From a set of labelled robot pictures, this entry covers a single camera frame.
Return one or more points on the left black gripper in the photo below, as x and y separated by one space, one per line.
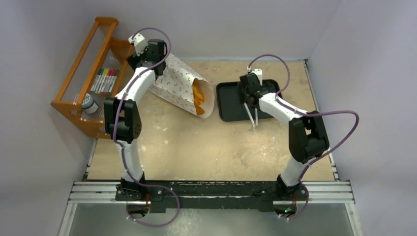
134 60

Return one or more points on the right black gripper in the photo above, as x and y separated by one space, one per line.
251 99

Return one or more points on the white patterned paper bag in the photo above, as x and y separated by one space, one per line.
175 87

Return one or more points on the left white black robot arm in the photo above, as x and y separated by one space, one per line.
122 118

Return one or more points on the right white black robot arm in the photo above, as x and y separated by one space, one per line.
307 136

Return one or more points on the black plastic tray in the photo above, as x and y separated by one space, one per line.
229 103

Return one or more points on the set of coloured markers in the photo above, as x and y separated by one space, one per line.
104 81

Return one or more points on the orange wooden shelf rack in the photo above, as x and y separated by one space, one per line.
100 49

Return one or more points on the white blue tape roll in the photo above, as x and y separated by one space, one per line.
89 105

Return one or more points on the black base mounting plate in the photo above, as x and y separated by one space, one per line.
161 195

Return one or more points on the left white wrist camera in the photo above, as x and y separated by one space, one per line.
139 43

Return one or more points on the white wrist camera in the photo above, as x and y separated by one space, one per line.
259 73
139 43

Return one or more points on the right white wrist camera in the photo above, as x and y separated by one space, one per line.
259 73

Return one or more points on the aluminium rail frame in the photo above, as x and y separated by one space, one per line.
226 137

